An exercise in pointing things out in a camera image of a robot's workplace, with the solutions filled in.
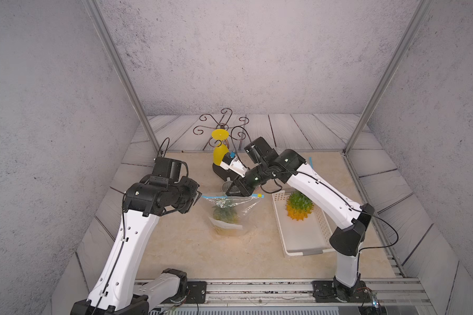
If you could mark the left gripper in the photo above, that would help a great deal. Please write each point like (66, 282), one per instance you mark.
(196, 194)

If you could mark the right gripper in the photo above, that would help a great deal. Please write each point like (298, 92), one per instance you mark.
(241, 186)

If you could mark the pineapple from bag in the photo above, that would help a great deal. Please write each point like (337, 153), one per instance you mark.
(299, 206)

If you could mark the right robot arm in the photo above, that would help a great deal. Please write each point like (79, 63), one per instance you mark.
(352, 219)

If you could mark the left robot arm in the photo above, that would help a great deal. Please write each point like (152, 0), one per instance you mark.
(164, 191)

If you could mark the grey ribbed ceramic cup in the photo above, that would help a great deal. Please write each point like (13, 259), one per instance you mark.
(229, 186)

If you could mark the yellow plastic wine glass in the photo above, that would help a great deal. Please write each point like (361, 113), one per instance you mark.
(220, 147)

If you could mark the white perforated plastic basket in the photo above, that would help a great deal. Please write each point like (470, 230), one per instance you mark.
(309, 236)

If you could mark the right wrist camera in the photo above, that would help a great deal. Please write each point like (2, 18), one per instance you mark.
(231, 162)

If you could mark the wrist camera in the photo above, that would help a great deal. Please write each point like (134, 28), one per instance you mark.
(167, 168)
(231, 162)

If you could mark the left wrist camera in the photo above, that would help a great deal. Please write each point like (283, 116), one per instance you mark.
(167, 168)

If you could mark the copper wire glass stand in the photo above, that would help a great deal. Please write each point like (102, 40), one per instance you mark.
(234, 143)

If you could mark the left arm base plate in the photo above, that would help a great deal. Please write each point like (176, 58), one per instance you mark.
(193, 292)

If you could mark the aluminium mounting rail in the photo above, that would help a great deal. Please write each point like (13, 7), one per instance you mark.
(295, 296)

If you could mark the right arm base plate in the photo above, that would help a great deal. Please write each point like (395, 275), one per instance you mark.
(334, 292)

